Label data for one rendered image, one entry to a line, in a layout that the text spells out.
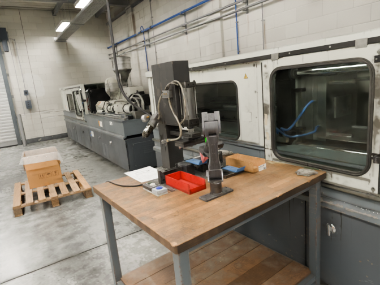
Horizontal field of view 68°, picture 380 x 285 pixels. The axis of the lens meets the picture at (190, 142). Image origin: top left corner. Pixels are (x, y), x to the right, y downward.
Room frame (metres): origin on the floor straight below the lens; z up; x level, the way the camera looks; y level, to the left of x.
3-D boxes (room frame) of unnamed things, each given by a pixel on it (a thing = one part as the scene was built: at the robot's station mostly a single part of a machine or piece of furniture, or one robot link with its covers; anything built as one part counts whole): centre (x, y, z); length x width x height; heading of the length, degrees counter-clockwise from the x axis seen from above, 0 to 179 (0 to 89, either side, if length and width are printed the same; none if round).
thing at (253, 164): (1.87, -0.36, 0.93); 0.25 x 0.13 x 0.08; 36
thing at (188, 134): (1.91, 0.04, 1.22); 0.26 x 0.18 x 0.30; 36
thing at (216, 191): (1.45, -0.12, 0.94); 0.20 x 0.07 x 0.08; 126
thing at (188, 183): (1.61, 0.05, 0.93); 0.25 x 0.12 x 0.06; 36
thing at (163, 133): (2.08, 0.14, 1.28); 0.14 x 0.12 x 0.75; 126
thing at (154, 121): (2.02, 0.25, 1.25); 0.19 x 0.07 x 0.19; 126
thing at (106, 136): (7.28, 2.15, 0.49); 5.51 x 1.02 x 0.97; 32
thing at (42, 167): (4.46, 2.40, 0.40); 0.67 x 0.60 x 0.50; 28
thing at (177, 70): (1.97, 0.06, 1.44); 0.17 x 0.13 x 0.42; 36
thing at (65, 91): (8.34, 2.84, 1.24); 2.95 x 0.98 x 0.90; 32
